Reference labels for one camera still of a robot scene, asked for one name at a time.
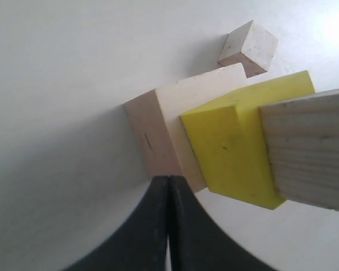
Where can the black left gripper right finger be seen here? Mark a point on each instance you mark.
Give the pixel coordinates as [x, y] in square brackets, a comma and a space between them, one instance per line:
[196, 242]

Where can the yellow cube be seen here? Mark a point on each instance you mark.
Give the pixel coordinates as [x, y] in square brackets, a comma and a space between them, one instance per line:
[227, 138]

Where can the large wooden cube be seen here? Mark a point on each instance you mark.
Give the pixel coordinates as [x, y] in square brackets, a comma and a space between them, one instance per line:
[155, 120]

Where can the small wooden cube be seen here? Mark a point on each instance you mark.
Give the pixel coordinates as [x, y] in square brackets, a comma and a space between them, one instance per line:
[251, 45]

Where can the medium wooden cube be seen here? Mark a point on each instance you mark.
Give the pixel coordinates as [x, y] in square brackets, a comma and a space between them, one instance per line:
[302, 137]

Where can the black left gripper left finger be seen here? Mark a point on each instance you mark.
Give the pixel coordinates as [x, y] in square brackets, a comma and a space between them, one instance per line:
[140, 243]

